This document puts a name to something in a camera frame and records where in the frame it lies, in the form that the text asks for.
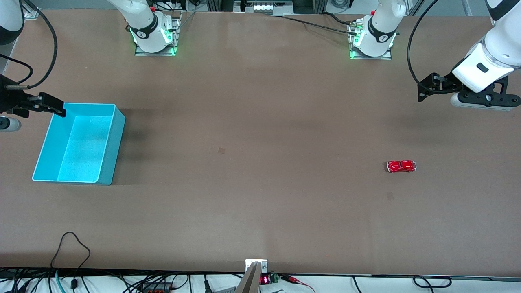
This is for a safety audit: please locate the black coiled cable loop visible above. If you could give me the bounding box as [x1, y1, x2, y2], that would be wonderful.
[413, 276, 452, 289]

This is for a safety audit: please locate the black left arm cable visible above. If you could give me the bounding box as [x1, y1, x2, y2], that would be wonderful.
[407, 0, 440, 95]

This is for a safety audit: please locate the red beetle toy car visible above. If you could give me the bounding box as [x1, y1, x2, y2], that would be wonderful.
[387, 160, 417, 173]

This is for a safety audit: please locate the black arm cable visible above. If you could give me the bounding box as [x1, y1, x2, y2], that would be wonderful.
[6, 0, 58, 89]
[407, 0, 440, 95]

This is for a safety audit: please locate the red clip lead wire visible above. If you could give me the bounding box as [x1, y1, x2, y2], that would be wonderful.
[281, 275, 316, 293]

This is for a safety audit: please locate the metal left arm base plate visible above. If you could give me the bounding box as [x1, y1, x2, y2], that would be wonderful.
[349, 20, 392, 60]

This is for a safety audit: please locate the black left camera mount plate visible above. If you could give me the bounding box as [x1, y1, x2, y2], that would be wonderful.
[458, 77, 521, 107]

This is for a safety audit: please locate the white metal bracket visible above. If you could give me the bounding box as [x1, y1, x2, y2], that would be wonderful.
[245, 259, 268, 274]

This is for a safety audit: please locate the grey aluminium bar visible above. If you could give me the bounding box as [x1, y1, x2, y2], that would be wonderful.
[235, 262, 261, 293]

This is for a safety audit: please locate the long black table cable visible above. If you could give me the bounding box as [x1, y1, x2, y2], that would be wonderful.
[265, 14, 361, 36]

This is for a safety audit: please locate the short black table cable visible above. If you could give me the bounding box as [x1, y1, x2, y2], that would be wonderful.
[324, 11, 357, 26]

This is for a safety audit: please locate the blue plastic box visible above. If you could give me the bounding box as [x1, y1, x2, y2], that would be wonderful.
[32, 103, 126, 186]

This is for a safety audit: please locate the black looped usb cable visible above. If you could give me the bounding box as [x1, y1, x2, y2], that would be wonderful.
[50, 232, 91, 289]

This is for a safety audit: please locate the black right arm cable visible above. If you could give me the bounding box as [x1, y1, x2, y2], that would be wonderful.
[6, 0, 58, 89]

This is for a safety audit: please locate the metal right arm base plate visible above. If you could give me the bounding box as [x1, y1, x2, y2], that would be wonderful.
[134, 11, 180, 57]

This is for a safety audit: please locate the black cable bundle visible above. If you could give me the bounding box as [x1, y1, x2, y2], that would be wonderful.
[0, 268, 245, 293]

